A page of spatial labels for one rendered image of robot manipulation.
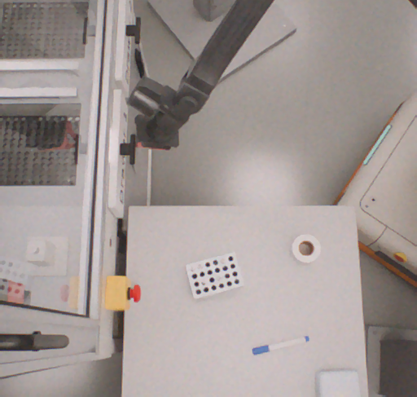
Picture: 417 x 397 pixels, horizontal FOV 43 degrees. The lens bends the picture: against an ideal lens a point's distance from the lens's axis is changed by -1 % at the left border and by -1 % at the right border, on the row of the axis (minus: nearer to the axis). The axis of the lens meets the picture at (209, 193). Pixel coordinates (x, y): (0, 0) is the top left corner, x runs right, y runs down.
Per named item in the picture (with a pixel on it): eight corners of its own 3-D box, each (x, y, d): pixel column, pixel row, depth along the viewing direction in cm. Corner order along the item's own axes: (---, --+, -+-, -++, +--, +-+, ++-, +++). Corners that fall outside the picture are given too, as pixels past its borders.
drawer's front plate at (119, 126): (128, 107, 137) (120, 88, 126) (123, 218, 129) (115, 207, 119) (120, 108, 137) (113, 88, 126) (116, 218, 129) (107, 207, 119)
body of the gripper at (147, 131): (133, 116, 120) (145, 103, 114) (174, 123, 125) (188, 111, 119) (133, 143, 118) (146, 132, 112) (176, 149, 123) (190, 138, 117)
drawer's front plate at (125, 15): (133, 1, 145) (126, -25, 134) (128, 99, 138) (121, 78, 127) (126, 1, 145) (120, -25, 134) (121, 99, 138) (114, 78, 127)
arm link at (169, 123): (186, 128, 110) (195, 107, 113) (157, 111, 108) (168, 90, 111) (172, 139, 116) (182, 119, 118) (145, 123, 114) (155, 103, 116)
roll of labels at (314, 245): (300, 231, 134) (303, 227, 130) (323, 249, 133) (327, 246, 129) (283, 253, 133) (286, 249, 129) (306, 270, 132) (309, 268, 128)
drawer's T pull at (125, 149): (136, 135, 126) (135, 133, 125) (134, 165, 124) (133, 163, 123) (120, 135, 126) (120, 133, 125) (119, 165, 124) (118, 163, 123)
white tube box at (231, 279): (234, 253, 133) (234, 251, 129) (243, 287, 131) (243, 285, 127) (186, 266, 132) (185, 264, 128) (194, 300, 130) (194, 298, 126)
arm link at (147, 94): (199, 105, 105) (205, 81, 111) (149, 73, 101) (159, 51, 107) (168, 143, 112) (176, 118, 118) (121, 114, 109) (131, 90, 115)
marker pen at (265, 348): (307, 334, 128) (308, 334, 126) (309, 341, 127) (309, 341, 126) (251, 348, 127) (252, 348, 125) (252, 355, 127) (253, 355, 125)
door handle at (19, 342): (74, 331, 70) (27, 328, 52) (73, 351, 70) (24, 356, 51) (37, 331, 71) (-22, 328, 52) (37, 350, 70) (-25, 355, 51)
